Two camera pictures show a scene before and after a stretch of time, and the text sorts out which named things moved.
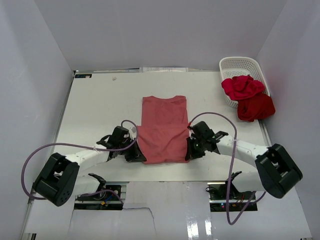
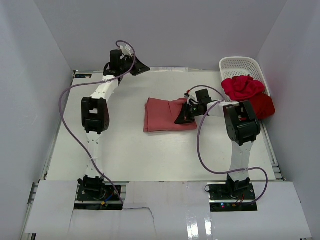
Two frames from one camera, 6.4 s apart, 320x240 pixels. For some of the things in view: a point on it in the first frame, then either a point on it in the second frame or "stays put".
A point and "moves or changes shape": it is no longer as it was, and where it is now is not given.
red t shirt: [253, 103] stays put
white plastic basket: [232, 66] stays put
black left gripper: [136, 155] -> [140, 68]
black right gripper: [191, 154] -> [184, 117]
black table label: [83, 75] stays put
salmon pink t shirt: [163, 135] moves or changes shape
